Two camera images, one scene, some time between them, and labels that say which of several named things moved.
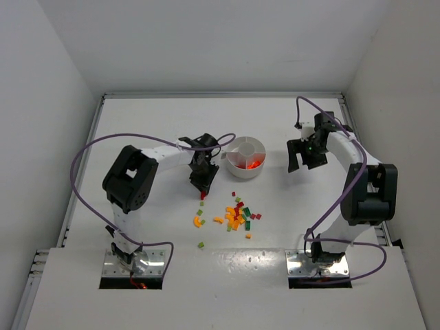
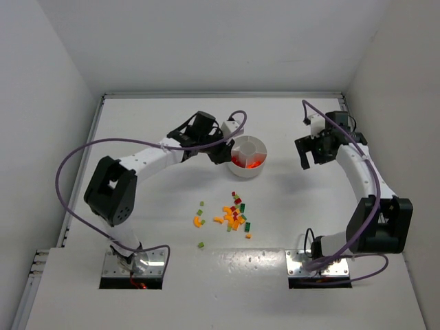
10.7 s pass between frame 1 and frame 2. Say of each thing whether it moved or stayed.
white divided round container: stayed
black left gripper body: moved
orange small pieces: stayed
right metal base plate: stayed
